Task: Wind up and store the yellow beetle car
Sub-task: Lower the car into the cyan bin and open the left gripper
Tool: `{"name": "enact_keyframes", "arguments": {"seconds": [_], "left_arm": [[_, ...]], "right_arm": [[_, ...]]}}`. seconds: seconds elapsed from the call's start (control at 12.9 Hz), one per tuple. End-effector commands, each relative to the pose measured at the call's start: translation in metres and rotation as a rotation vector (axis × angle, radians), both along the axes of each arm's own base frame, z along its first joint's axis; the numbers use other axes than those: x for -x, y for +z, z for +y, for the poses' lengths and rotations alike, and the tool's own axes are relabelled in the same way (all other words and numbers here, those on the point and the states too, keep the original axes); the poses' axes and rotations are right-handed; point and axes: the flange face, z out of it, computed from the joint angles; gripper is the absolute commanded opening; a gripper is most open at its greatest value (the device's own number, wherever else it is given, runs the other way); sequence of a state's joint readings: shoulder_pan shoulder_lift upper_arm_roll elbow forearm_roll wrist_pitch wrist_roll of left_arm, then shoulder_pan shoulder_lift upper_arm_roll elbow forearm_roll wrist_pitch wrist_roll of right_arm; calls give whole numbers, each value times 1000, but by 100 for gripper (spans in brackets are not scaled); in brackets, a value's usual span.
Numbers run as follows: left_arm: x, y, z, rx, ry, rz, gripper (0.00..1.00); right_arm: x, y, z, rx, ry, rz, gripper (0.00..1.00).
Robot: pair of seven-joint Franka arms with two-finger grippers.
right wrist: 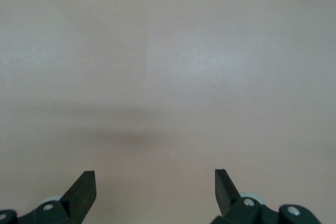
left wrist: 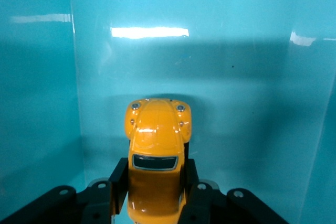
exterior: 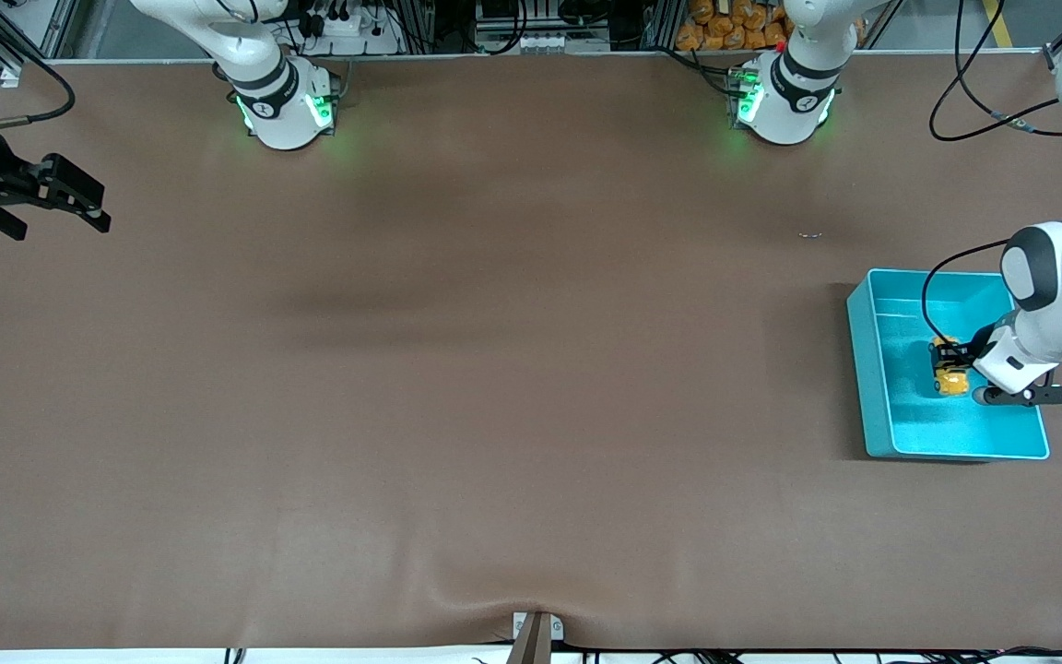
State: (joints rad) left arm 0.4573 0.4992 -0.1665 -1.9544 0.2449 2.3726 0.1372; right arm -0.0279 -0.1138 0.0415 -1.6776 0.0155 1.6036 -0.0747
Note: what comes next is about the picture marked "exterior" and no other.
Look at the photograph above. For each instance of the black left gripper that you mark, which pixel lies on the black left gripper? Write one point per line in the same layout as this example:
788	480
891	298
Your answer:
967	351

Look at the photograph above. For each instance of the yellow beetle toy car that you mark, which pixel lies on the yellow beetle toy car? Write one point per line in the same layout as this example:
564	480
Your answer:
953	383

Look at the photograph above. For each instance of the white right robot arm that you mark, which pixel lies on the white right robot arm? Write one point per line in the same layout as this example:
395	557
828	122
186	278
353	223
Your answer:
277	92

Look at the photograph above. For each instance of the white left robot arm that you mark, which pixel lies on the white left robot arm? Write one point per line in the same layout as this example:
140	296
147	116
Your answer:
1047	314

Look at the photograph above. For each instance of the turquoise plastic bin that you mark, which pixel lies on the turquoise plastic bin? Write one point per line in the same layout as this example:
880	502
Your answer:
918	424

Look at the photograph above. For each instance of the white power strip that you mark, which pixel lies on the white power strip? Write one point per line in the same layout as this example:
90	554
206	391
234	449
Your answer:
351	32

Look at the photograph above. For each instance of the orange snack pile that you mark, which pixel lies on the orange snack pile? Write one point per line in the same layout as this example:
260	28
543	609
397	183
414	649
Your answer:
734	26

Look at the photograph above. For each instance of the brown table mat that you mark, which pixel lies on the brown table mat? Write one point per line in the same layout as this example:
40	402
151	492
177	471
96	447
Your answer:
531	415

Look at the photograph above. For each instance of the metal table edge bracket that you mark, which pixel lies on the metal table edge bracket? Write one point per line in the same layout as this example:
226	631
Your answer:
536	634

